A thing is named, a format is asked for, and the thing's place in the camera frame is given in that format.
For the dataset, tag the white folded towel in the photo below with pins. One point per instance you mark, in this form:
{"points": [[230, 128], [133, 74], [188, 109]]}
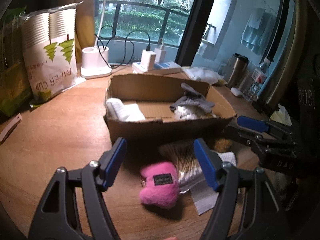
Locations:
{"points": [[125, 113]]}

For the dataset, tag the brown curtain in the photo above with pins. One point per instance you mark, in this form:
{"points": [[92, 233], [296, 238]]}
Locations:
{"points": [[84, 27]]}

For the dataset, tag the dark grey dotted sock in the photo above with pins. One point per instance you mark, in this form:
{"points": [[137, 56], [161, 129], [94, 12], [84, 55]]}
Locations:
{"points": [[191, 97]]}

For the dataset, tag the hanging light blue towels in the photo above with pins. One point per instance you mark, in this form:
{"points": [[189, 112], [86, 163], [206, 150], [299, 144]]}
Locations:
{"points": [[258, 30]]}

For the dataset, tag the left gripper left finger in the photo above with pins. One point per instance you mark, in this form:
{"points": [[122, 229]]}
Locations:
{"points": [[72, 205]]}

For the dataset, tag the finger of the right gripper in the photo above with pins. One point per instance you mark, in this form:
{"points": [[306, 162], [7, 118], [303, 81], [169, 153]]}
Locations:
{"points": [[274, 154], [275, 129]]}

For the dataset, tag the pink plush toy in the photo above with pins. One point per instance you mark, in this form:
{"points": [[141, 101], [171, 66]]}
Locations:
{"points": [[161, 188]]}

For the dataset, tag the white charger with black cable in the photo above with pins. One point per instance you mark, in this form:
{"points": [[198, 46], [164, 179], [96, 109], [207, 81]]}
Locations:
{"points": [[148, 56]]}

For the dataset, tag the black balcony railing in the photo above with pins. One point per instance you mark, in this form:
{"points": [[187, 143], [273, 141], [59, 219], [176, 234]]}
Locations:
{"points": [[140, 21]]}

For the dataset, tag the stainless steel tumbler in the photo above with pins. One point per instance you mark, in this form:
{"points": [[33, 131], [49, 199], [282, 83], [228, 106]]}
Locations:
{"points": [[235, 66]]}

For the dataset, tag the plastic bag of white cloths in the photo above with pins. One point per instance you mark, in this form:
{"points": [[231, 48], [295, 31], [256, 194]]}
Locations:
{"points": [[205, 75]]}

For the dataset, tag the small white case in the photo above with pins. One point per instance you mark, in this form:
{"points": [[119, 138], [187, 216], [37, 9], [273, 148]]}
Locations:
{"points": [[236, 92]]}

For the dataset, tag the paper cup package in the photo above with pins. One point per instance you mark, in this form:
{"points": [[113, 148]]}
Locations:
{"points": [[48, 41]]}

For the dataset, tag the clear water bottle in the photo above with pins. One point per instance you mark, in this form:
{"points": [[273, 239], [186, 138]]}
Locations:
{"points": [[257, 79]]}

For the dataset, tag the brown fuzzy soft item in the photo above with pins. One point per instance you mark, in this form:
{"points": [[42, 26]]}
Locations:
{"points": [[222, 145]]}

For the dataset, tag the white cloth on table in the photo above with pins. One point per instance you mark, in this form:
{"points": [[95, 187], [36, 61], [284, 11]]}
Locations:
{"points": [[227, 157]]}

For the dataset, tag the white power strip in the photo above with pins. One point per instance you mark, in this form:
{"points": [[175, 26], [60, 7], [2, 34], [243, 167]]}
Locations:
{"points": [[164, 68]]}

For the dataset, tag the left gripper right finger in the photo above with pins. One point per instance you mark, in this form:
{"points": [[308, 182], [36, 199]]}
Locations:
{"points": [[260, 207]]}

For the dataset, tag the cardboard box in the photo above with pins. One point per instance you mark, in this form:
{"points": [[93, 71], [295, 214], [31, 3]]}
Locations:
{"points": [[153, 95]]}

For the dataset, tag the white charger on strip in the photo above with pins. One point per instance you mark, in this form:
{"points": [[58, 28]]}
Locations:
{"points": [[160, 51]]}

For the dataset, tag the white fluffy soft item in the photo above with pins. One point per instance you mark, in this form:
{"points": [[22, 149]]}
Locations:
{"points": [[191, 113]]}

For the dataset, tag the green snack bag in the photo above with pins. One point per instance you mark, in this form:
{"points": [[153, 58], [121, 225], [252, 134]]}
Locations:
{"points": [[15, 87]]}

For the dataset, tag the white desk lamp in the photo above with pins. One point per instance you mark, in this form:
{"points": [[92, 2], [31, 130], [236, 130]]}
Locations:
{"points": [[94, 61]]}

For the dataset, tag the striped brown white cloth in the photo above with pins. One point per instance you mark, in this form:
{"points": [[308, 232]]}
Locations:
{"points": [[190, 176]]}

